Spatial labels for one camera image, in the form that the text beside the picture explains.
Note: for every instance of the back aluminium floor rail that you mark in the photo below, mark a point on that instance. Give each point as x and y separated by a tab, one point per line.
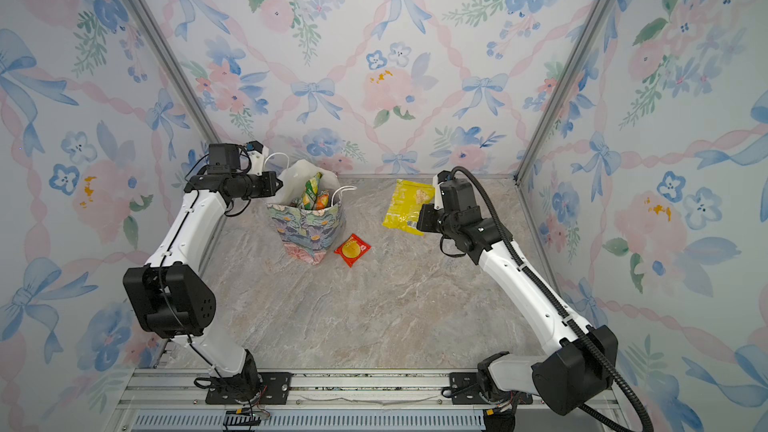
421	176

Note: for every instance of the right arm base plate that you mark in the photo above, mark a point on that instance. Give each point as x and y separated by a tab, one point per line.
469	388

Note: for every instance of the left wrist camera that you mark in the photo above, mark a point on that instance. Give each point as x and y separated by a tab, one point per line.
228	158

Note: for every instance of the right corner aluminium post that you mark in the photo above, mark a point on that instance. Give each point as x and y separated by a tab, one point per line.
582	48

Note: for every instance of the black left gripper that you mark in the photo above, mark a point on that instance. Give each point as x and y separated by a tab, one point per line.
268	178

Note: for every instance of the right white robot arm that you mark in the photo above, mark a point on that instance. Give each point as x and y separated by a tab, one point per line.
567	375

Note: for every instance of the small red snack packet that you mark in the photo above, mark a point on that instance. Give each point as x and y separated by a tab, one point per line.
352	250

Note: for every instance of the front aluminium base frame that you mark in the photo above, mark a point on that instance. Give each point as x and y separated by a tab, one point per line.
331	400

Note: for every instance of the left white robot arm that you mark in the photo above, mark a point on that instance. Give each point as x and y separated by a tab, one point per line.
171	300

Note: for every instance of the corner aluminium post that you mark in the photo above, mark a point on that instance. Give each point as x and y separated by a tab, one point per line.
141	12
582	48

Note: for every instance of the left corner aluminium post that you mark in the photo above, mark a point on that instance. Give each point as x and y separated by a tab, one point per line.
141	12

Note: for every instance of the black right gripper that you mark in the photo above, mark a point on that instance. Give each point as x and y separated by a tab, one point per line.
426	214

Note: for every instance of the orange snack packet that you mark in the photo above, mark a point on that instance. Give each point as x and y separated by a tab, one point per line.
322	201

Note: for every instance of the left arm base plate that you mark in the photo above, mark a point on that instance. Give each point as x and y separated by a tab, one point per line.
266	388

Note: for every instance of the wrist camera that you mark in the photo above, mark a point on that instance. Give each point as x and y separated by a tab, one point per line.
453	194
228	158

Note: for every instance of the green Fox's candy bag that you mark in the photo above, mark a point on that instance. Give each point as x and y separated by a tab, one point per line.
310	193

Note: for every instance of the yellow snack packet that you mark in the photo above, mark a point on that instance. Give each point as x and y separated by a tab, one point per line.
405	205

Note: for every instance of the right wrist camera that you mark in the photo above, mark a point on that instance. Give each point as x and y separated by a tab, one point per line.
453	194

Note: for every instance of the floral paper gift bag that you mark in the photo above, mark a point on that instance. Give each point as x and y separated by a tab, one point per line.
307	235

